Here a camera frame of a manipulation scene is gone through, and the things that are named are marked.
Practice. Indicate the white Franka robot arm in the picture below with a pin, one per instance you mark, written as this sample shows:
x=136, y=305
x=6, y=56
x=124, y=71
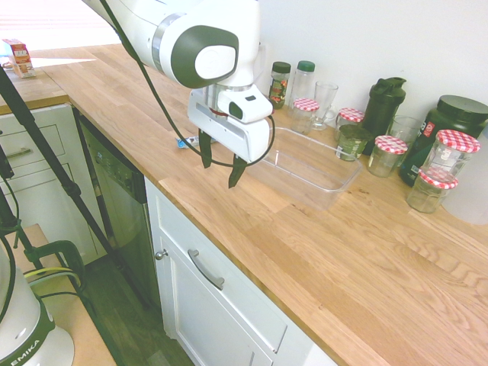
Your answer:
x=133, y=26

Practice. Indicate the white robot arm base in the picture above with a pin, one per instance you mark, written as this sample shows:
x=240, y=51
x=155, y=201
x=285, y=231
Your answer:
x=26, y=328

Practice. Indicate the plywood robot mounting board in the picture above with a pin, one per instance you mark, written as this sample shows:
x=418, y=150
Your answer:
x=82, y=328

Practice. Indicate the green foil-lid jar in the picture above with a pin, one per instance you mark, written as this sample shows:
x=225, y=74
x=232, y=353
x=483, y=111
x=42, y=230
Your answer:
x=351, y=143

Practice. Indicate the large black supplement tub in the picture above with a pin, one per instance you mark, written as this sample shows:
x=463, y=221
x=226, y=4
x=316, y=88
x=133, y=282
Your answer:
x=457, y=114

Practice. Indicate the white kitchen base cabinet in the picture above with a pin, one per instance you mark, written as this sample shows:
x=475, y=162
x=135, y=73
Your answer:
x=213, y=305

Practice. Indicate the dark metal C-clamp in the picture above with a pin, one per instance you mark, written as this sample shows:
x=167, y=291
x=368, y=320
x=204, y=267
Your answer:
x=63, y=251

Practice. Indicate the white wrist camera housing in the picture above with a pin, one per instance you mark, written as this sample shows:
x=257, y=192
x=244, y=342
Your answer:
x=249, y=106

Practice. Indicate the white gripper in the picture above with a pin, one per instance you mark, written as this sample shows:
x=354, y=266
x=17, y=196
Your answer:
x=232, y=135

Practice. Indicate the large red checkered lid jar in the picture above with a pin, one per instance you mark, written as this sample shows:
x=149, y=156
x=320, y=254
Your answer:
x=451, y=152

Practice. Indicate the silver round cabinet knob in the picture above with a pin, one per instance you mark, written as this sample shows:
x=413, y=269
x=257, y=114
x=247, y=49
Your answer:
x=161, y=254

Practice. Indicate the long black tripod leg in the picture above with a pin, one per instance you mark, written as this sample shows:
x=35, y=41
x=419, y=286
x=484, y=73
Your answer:
x=49, y=152

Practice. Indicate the black camera stand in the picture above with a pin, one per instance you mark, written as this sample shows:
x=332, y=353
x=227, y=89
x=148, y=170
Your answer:
x=11, y=221

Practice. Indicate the orange cardboard carton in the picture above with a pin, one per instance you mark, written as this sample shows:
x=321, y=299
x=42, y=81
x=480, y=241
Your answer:
x=22, y=59

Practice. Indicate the clear bottle green cap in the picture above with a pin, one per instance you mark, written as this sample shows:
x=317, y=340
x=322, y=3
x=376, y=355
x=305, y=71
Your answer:
x=304, y=82

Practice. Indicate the blue protein bar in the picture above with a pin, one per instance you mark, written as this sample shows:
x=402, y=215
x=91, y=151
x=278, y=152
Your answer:
x=185, y=142

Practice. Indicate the stainless steel dishwasher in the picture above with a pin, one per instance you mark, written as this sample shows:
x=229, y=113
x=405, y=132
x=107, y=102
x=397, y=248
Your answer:
x=118, y=198

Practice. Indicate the white cabinet with drawers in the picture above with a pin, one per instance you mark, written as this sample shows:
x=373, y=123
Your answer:
x=45, y=133

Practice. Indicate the short clear glass tumbler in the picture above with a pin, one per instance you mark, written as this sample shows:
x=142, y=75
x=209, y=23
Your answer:
x=404, y=127

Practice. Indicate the red checkered lid glass jar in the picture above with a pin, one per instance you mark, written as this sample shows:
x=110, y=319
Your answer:
x=304, y=114
x=348, y=117
x=386, y=156

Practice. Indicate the black shaker bottle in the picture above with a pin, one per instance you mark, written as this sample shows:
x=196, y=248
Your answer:
x=383, y=110

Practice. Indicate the green-lid spice jar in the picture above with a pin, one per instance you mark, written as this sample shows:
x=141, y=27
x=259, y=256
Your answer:
x=279, y=85

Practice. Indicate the faceted red checkered lid jar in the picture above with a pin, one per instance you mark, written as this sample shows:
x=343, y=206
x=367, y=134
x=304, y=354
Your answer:
x=429, y=190

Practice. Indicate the clear plastic container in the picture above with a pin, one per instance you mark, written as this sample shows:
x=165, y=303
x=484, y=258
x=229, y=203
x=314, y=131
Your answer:
x=324, y=179

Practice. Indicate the tall clear drinking glass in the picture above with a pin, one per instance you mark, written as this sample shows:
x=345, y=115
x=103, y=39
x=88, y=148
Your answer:
x=326, y=103

